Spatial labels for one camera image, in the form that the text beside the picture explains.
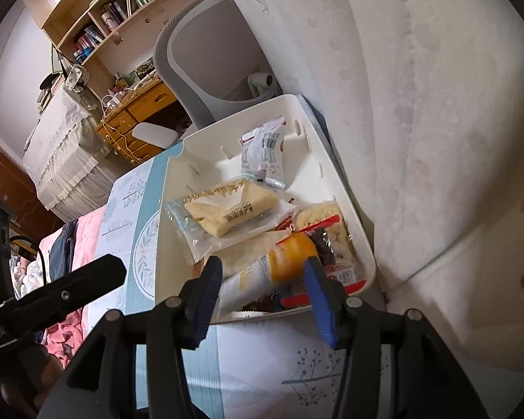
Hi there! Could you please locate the person's left hand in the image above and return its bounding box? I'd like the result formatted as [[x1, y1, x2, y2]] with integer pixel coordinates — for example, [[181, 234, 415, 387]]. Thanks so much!
[[0, 345, 65, 416]]

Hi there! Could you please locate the white plastic storage box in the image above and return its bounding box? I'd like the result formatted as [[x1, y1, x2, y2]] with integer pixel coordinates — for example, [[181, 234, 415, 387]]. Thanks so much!
[[155, 94, 377, 326]]

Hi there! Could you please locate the black cable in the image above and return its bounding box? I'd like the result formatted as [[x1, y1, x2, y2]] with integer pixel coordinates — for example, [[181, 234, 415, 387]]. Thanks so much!
[[9, 235, 50, 281]]

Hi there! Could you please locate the white orange-ended snack packet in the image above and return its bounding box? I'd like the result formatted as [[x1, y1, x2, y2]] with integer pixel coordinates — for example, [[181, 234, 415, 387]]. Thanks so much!
[[218, 232, 319, 316]]

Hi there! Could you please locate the grey office chair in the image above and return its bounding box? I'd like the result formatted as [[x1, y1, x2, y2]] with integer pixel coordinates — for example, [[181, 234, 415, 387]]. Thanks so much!
[[132, 0, 285, 150]]

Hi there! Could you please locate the row of books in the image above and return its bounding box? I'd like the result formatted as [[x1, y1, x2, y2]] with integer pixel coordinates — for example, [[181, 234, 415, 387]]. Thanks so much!
[[72, 0, 176, 65]]

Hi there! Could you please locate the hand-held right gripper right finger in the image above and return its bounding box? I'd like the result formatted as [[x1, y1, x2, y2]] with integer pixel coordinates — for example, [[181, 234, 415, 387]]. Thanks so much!
[[303, 257, 490, 419]]

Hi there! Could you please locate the brown wooden cabinet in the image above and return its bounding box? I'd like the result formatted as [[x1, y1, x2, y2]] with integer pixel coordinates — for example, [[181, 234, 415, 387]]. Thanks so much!
[[0, 140, 63, 245]]

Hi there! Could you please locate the wooden desk with drawers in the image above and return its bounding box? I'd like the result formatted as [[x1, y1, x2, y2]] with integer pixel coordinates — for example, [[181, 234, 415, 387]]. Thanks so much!
[[95, 76, 189, 163]]

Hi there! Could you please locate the white lace cover cloth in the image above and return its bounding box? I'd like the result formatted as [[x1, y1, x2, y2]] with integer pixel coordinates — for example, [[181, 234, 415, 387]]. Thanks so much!
[[23, 85, 128, 224]]

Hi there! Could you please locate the floral pouch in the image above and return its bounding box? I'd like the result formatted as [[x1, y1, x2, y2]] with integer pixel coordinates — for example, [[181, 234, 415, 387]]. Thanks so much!
[[65, 65, 91, 93]]

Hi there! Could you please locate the dark blue cloth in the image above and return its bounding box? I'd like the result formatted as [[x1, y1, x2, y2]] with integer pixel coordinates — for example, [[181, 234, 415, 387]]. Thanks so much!
[[48, 218, 80, 281]]

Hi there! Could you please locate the dark red snack packet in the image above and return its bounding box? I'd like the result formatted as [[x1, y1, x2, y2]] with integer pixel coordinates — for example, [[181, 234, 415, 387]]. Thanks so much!
[[308, 230, 335, 268]]

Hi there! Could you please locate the white red-trimmed snack packet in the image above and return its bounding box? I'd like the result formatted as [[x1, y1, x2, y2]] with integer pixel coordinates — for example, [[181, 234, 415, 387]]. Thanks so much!
[[239, 116, 288, 189]]

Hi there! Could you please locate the wooden bookshelf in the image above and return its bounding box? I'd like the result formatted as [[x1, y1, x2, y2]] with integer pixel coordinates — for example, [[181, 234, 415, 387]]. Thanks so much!
[[24, 0, 216, 80]]

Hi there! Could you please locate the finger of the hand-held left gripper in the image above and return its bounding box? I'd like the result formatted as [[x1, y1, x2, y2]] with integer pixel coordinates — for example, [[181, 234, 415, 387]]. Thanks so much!
[[15, 254, 127, 331]]

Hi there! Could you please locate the puffed rice bar packet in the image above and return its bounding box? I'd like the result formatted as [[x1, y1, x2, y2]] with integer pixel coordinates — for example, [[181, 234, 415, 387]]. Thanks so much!
[[294, 200, 368, 294]]

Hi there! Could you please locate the pink blanket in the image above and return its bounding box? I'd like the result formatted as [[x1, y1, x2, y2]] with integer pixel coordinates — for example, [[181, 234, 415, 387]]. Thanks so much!
[[9, 206, 111, 372]]

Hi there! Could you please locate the yellow cake packet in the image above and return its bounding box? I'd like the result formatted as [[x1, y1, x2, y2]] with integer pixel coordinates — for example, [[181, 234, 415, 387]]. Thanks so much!
[[165, 177, 295, 265]]

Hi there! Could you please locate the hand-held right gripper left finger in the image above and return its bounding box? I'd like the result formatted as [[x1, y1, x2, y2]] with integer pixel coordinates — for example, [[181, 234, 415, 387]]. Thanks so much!
[[37, 257, 223, 419]]

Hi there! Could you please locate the white cord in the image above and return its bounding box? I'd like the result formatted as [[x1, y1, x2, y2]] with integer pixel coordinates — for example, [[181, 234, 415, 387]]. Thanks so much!
[[98, 89, 159, 163]]

